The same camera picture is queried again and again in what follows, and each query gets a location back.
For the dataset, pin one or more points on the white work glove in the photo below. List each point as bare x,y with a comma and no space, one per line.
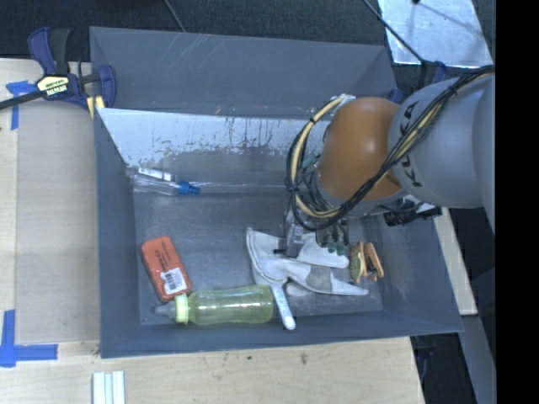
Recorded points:
269,263

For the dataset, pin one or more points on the brown and green toy burger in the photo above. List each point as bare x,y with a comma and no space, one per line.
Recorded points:
362,263

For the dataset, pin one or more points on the white plastic stick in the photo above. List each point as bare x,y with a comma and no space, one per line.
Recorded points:
284,309

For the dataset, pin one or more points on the grey metal bin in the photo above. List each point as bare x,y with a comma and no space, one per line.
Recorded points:
219,225

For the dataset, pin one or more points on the yellow-green baby bottle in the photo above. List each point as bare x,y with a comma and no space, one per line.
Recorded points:
231,305

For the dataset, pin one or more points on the orange block with barcode label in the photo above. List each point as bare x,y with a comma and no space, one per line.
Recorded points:
162,263

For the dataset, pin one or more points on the clear plastic bottle blue cap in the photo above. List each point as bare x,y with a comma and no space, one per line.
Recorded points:
162,180

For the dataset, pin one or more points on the black cylinder on white bracket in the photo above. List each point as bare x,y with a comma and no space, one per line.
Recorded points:
400,217

